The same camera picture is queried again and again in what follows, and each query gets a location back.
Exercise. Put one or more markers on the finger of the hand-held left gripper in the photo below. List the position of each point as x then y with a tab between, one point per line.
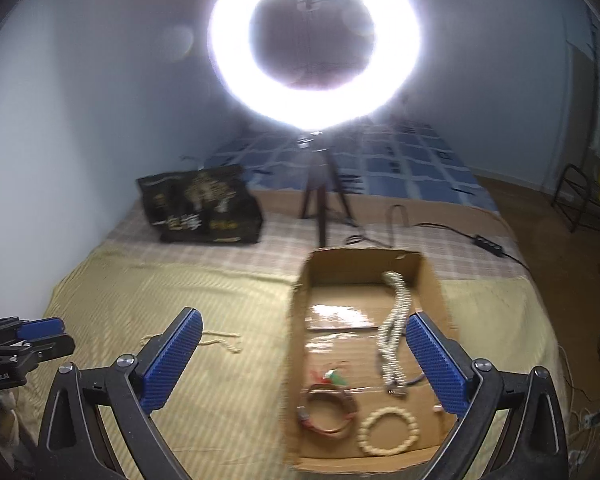
50	347
40	328

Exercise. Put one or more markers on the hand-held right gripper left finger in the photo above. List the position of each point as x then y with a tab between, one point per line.
172	360

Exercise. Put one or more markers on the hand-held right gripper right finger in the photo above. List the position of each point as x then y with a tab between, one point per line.
435	360

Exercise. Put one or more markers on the cardboard box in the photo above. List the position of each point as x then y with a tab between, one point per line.
330	330

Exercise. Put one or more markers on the dark round bangle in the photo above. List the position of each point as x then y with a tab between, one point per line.
305	420

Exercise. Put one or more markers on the yellow striped blanket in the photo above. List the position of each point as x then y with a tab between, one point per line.
230	410

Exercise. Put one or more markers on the black printed bag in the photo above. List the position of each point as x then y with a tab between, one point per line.
200	210

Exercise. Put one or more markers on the checked bed sheet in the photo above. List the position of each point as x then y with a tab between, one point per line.
280	230

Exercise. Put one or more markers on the white power strip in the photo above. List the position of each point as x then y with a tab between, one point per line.
597	417

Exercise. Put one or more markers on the blue patterned blanket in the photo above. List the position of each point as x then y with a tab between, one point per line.
405	165

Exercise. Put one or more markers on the dark tripod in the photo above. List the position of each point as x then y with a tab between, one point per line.
322	185

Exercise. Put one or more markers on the black clothes rack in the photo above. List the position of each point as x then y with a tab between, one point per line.
572	200

